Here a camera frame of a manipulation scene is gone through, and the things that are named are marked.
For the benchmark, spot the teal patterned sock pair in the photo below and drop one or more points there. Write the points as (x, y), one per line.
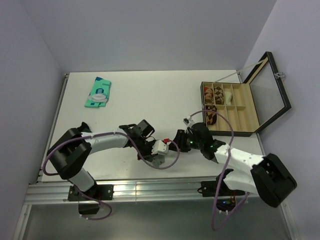
(99, 94)

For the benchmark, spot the black blue sock pair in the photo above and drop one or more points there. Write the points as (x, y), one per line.
(84, 128)

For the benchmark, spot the dark checkered rolled sock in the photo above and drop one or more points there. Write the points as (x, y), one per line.
(211, 117)

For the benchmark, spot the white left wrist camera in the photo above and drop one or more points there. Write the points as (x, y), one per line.
(159, 148)

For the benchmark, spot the grey sock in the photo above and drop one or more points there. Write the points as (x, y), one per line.
(158, 161)

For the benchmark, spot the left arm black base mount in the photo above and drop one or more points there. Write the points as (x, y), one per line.
(92, 200)

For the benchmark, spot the brown checkered rolled sock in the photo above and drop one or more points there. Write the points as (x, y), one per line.
(219, 95)

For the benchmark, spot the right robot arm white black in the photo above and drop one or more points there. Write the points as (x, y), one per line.
(242, 172)

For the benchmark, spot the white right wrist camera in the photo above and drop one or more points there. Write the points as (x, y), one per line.
(188, 122)

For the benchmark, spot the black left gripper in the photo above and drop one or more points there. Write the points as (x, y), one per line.
(147, 156)

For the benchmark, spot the black compartment box with lid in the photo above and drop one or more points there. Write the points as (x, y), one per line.
(256, 103)

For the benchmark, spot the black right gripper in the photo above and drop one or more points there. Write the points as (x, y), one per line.
(178, 143)

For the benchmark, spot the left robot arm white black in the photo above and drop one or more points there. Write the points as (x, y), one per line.
(69, 154)

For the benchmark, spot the orange brown rolled sock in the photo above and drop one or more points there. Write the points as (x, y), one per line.
(208, 95)

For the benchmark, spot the aluminium frame rail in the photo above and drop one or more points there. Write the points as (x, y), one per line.
(150, 190)

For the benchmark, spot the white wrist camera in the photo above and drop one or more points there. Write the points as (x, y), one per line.
(159, 148)
(188, 122)

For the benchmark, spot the cream yellow sock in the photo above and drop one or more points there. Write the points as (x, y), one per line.
(228, 98)

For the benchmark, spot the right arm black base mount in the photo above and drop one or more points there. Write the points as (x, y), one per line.
(228, 201)

